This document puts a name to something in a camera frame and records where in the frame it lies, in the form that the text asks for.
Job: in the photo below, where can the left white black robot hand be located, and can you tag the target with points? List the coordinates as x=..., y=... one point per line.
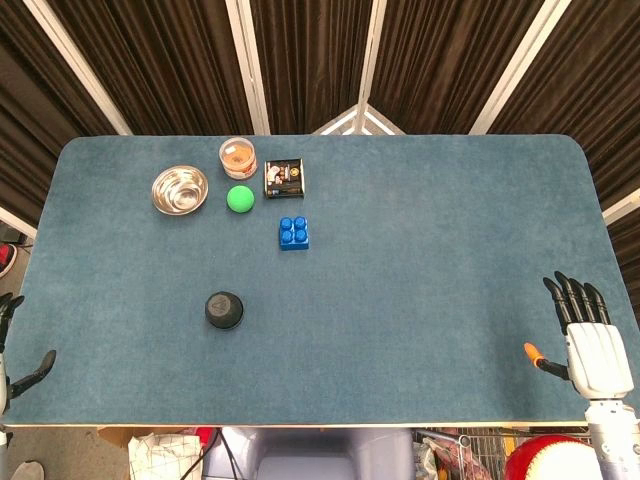
x=30, y=371

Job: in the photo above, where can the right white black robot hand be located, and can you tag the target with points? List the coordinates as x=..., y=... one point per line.
x=597, y=357

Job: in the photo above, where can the black cup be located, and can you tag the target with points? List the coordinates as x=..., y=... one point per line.
x=223, y=310

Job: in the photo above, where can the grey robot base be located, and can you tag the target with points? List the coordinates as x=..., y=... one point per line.
x=315, y=455

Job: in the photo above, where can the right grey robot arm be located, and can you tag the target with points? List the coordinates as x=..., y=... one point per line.
x=617, y=440

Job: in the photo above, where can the grey shoe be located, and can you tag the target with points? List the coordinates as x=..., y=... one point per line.
x=27, y=471

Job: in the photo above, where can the red and white ball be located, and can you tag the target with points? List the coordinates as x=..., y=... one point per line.
x=550, y=460

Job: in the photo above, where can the red shoe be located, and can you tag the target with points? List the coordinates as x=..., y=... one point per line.
x=6, y=260

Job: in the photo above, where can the cardboard box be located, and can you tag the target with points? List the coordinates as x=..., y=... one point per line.
x=125, y=436

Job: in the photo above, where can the white grid paper bag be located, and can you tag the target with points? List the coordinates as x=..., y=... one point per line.
x=162, y=457

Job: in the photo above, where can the blue felt table mat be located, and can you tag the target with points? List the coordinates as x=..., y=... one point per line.
x=400, y=310

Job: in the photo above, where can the steel bowl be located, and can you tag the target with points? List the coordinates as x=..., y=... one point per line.
x=180, y=191

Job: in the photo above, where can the green ball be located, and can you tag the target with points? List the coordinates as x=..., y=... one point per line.
x=240, y=198

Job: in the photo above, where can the blue building block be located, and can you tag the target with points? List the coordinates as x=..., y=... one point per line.
x=294, y=234

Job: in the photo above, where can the clear jar with orange contents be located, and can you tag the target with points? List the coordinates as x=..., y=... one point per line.
x=238, y=158

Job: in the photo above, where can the black playing card box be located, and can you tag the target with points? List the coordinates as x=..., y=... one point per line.
x=284, y=178

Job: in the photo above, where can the brown curtain folding screen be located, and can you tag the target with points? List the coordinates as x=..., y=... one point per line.
x=310, y=60

